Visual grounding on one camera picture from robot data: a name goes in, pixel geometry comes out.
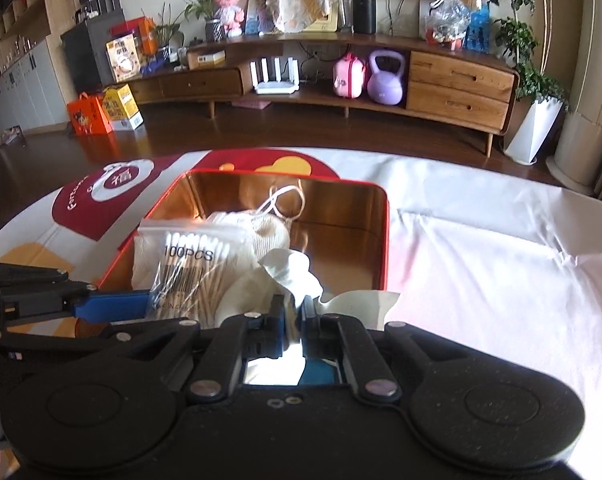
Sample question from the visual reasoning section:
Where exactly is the yellow cardboard box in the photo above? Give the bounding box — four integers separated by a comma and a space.
102, 84, 144, 131

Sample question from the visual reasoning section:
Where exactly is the white face mask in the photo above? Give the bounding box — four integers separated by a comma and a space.
253, 184, 307, 222

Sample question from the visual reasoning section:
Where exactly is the wooden tv cabinet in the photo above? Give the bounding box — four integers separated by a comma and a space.
127, 32, 519, 145

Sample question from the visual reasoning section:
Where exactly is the small potted orchid plant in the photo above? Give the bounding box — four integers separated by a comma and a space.
184, 0, 225, 42

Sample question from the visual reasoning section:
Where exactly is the tall green potted plant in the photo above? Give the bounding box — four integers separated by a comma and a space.
488, 0, 569, 166

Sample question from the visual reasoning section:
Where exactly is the blue cloth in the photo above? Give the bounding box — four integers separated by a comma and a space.
298, 359, 341, 386

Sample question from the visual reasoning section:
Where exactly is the black small fridge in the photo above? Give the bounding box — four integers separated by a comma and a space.
62, 0, 124, 94

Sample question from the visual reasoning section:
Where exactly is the pink plush doll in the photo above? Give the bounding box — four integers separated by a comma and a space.
213, 0, 245, 38

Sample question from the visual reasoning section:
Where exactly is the black cylindrical speaker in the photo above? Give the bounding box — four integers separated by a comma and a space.
352, 0, 377, 36

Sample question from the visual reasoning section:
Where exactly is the orange gift bag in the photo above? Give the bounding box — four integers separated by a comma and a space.
67, 92, 114, 136

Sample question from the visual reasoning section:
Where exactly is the white wifi router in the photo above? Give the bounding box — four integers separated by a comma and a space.
249, 58, 300, 96

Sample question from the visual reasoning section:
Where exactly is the printed white red tablecloth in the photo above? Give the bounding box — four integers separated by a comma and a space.
0, 148, 602, 479

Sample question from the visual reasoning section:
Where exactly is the clear plastic bag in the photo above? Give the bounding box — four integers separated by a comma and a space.
426, 0, 471, 51

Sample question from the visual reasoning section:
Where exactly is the red metal tin box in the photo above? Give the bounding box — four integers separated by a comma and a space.
96, 167, 391, 331

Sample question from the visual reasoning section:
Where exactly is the picture book box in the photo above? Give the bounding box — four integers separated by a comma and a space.
106, 34, 141, 82

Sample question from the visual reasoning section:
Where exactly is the blue plastic bag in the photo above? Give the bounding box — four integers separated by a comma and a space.
464, 2, 491, 53

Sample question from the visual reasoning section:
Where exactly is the purple kettlebell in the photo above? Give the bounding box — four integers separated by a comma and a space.
366, 49, 406, 106

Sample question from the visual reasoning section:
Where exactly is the cotton swab bag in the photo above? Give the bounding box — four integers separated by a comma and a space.
131, 219, 257, 328

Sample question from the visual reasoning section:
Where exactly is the white standing air conditioner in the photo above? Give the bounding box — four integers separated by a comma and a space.
547, 0, 602, 197

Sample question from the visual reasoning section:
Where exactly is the white knitted cloth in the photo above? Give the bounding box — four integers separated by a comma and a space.
131, 211, 323, 328

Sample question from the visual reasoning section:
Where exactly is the pink toy case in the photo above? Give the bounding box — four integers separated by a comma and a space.
333, 53, 367, 99

